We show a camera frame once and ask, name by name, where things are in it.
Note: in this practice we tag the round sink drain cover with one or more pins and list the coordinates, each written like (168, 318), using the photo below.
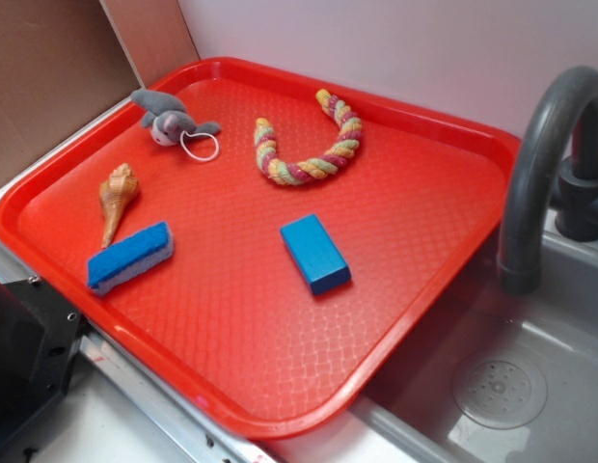
(499, 389)

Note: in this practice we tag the grey plastic toy sink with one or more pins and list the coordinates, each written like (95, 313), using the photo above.
(409, 400)

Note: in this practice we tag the multicolour twisted rope toy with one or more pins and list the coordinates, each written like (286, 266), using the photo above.
(319, 168)

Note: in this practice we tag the tan spiral seashell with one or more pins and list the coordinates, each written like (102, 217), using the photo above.
(115, 195)

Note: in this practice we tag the blue and white sponge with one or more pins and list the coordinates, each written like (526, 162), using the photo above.
(129, 258)

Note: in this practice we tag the blue wooden block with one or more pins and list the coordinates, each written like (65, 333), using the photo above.
(315, 254)

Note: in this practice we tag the brown cardboard panel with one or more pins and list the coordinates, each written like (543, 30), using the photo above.
(65, 63)

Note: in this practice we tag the red plastic tray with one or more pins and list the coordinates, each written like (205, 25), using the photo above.
(228, 320)

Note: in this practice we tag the grey plush elephant toy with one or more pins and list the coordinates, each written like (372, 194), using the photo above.
(170, 124)

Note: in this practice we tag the grey curved toy faucet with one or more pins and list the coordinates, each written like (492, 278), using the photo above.
(556, 167)

